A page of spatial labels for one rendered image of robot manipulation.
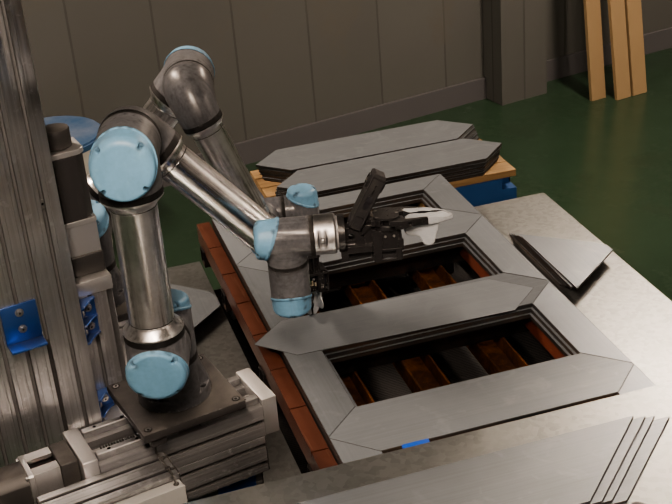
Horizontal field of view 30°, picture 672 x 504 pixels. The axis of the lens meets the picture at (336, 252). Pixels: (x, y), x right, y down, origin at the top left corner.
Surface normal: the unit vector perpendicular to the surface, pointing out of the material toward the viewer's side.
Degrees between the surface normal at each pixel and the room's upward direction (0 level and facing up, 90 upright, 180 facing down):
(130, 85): 90
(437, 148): 0
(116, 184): 82
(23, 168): 90
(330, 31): 90
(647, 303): 0
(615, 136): 0
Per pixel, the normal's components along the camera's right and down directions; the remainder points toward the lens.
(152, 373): 0.06, 0.56
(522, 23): 0.48, 0.37
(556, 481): -0.07, -0.89
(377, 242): 0.04, 0.33
